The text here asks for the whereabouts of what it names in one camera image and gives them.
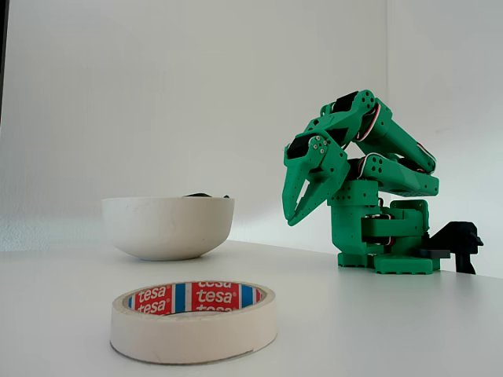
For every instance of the green gripper, black servo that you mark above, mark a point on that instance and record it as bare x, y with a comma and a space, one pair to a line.
302, 166

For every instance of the white masking tape roll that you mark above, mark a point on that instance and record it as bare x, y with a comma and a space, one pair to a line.
188, 337

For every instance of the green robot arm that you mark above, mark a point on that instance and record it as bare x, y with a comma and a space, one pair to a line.
393, 133

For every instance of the black crumpled cloth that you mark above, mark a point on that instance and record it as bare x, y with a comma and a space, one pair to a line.
200, 195

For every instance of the white round bowl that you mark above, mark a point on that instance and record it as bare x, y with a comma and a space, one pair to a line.
169, 228

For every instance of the black table clamp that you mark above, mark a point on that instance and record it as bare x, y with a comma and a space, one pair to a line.
460, 235

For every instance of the black vertical frame edge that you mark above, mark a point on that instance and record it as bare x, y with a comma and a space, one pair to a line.
3, 59

